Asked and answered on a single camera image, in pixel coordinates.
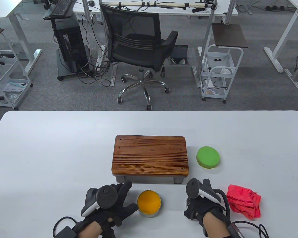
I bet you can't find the person's left hand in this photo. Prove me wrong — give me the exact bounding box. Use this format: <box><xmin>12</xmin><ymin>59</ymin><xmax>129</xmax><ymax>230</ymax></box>
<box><xmin>72</xmin><ymin>181</ymin><xmax>139</xmax><ymax>238</ymax></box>

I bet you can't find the person's right hand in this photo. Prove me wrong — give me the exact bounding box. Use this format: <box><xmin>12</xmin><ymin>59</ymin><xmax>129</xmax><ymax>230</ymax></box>
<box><xmin>184</xmin><ymin>179</ymin><xmax>231</xmax><ymax>236</ymax></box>

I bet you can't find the round metal wood wax tin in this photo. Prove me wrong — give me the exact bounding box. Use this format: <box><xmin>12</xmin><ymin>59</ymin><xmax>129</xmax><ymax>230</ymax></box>
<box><xmin>137</xmin><ymin>190</ymin><xmax>161</xmax><ymax>218</ymax></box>

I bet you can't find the red cloth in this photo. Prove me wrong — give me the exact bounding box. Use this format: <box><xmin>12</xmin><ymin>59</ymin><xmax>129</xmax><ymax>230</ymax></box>
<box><xmin>226</xmin><ymin>185</ymin><xmax>261</xmax><ymax>218</ymax></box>

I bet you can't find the green round sponge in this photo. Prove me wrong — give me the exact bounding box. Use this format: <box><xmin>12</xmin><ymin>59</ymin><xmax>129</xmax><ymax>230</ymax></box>
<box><xmin>196</xmin><ymin>146</ymin><xmax>221</xmax><ymax>169</ymax></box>

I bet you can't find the brown wooden stool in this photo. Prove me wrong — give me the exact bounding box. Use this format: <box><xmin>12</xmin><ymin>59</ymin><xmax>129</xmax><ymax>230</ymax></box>
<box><xmin>111</xmin><ymin>135</ymin><xmax>190</xmax><ymax>184</ymax></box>

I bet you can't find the person's right forearm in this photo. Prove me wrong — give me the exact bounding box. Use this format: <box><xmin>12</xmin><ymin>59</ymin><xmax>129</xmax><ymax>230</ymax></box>
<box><xmin>204</xmin><ymin>213</ymin><xmax>232</xmax><ymax>238</ymax></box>

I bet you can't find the person's left forearm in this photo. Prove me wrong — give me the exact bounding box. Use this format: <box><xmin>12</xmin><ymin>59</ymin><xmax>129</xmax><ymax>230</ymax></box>
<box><xmin>77</xmin><ymin>221</ymin><xmax>105</xmax><ymax>238</ymax></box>

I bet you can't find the black and white controller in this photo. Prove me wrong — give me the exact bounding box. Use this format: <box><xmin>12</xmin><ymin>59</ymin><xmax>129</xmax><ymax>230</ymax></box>
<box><xmin>186</xmin><ymin>178</ymin><xmax>223</xmax><ymax>204</ymax></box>
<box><xmin>81</xmin><ymin>185</ymin><xmax>118</xmax><ymax>217</ymax></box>

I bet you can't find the white rolling cart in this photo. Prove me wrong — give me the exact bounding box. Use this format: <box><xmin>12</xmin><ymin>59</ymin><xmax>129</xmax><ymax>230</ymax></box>
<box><xmin>0</xmin><ymin>50</ymin><xmax>33</xmax><ymax>110</ymax></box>
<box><xmin>200</xmin><ymin>45</ymin><xmax>244</xmax><ymax>104</ymax></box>

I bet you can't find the white power strip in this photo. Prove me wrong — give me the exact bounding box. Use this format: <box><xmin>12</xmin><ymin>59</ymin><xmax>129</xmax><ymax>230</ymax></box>
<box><xmin>96</xmin><ymin>45</ymin><xmax>107</xmax><ymax>67</ymax></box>

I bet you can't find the grey computer stand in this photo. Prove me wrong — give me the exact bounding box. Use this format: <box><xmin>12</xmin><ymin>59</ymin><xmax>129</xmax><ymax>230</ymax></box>
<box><xmin>43</xmin><ymin>0</ymin><xmax>93</xmax><ymax>81</ymax></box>

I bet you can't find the black floor socket box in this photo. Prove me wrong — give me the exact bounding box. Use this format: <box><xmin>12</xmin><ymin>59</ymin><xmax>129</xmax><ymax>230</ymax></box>
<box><xmin>169</xmin><ymin>45</ymin><xmax>190</xmax><ymax>65</ymax></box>

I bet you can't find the black mesh office chair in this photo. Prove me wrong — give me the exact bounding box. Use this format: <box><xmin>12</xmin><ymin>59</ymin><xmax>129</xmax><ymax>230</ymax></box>
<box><xmin>100</xmin><ymin>3</ymin><xmax>179</xmax><ymax>111</ymax></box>

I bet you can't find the black computer tower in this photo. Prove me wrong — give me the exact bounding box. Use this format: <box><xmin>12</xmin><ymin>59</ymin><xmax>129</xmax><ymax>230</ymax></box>
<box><xmin>54</xmin><ymin>25</ymin><xmax>88</xmax><ymax>73</ymax></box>

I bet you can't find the white desk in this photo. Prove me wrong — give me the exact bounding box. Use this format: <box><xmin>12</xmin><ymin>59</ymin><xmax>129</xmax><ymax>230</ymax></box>
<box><xmin>263</xmin><ymin>0</ymin><xmax>298</xmax><ymax>73</ymax></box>
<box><xmin>72</xmin><ymin>0</ymin><xmax>239</xmax><ymax>16</ymax></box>
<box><xmin>0</xmin><ymin>0</ymin><xmax>52</xmax><ymax>76</ymax></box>

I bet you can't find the beige rod bundle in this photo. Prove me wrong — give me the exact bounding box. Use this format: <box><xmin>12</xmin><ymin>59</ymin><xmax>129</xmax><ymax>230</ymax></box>
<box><xmin>107</xmin><ymin>1</ymin><xmax>208</xmax><ymax>8</ymax></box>

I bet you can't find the black keyboard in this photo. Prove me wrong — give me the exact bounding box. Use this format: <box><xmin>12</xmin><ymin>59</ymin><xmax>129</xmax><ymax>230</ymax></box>
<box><xmin>50</xmin><ymin>0</ymin><xmax>74</xmax><ymax>17</ymax></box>

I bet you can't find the aluminium frame post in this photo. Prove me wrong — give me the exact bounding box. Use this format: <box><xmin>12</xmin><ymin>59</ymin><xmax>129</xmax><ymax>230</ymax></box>
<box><xmin>192</xmin><ymin>0</ymin><xmax>219</xmax><ymax>88</ymax></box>
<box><xmin>99</xmin><ymin>0</ymin><xmax>117</xmax><ymax>87</ymax></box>

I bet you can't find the tangle of black cables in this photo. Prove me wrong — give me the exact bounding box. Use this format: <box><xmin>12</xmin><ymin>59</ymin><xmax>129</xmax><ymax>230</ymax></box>
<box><xmin>77</xmin><ymin>15</ymin><xmax>112</xmax><ymax>87</ymax></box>

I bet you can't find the aluminium floor rail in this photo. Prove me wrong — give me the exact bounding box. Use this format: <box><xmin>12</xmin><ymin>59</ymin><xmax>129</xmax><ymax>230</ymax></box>
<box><xmin>284</xmin><ymin>69</ymin><xmax>298</xmax><ymax>91</ymax></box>

